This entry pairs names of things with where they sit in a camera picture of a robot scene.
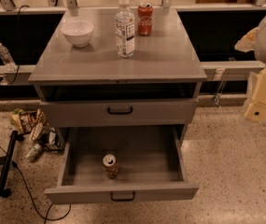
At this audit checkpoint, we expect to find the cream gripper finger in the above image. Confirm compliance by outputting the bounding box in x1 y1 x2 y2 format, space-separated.
234 27 259 52
244 68 266 123

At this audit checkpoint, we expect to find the orange soda can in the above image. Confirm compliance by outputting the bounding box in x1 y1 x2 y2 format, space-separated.
103 154 119 179

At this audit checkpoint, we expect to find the closed grey upper drawer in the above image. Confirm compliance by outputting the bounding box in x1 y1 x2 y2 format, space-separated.
41 99 198 128

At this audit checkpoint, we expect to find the red cola can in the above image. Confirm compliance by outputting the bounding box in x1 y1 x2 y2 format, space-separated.
138 4 153 36

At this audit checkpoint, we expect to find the open grey lower drawer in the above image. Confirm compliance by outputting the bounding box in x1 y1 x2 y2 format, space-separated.
45 125 199 204

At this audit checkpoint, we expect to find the grey drawer cabinet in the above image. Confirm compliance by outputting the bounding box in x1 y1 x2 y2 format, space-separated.
27 7 208 135

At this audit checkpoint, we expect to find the crushed green can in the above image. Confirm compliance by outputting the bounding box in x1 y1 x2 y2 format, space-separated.
25 144 42 162

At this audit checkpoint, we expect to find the clear plastic water bottle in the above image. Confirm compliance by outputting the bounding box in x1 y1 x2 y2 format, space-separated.
115 0 135 58

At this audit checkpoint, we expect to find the white ceramic bowl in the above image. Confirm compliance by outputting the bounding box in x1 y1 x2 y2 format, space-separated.
62 21 94 48

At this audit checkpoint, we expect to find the snack bag pile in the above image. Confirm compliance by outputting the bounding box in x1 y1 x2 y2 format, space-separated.
11 108 63 151

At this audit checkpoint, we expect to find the small water bottle on ledge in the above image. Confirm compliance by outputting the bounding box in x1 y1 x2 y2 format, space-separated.
0 43 17 72

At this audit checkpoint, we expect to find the black stand leg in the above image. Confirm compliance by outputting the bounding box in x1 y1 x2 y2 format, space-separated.
0 131 19 198

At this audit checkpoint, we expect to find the black hanging cable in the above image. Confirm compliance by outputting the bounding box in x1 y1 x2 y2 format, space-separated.
8 5 31 86

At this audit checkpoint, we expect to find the black floor cable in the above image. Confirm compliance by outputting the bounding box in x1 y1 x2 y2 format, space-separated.
0 120 72 224

